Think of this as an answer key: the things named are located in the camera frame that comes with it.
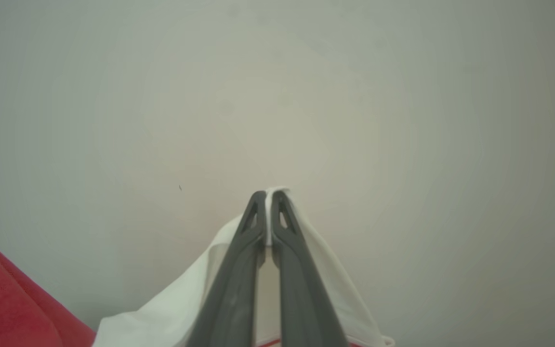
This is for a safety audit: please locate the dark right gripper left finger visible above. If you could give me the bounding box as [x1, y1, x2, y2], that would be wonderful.
[186, 190, 267, 347]

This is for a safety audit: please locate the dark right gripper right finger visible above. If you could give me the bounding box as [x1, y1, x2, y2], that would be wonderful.
[270, 190, 348, 347]

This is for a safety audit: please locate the red basketball jersey white lining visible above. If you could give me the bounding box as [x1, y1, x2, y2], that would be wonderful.
[0, 187, 396, 347]

